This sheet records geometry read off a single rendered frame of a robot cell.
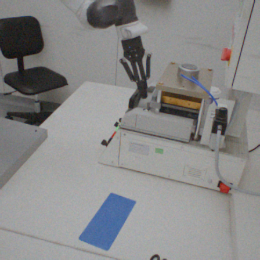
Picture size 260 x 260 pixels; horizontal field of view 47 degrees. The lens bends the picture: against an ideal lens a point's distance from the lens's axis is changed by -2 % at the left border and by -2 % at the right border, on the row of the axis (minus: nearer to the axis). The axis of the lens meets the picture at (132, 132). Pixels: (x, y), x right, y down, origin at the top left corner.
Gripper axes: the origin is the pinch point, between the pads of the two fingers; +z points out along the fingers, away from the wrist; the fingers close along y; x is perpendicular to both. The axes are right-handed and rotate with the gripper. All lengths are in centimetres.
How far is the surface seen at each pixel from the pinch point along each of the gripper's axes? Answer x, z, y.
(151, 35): -147, 2, 31
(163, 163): 17.1, 23.6, -6.9
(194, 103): 10.4, 4.2, -20.3
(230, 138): 7.4, 21.0, -30.7
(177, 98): 10.1, 1.7, -15.0
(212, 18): -149, -1, -19
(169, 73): 0.7, -4.9, -11.8
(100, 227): 47, 26, 8
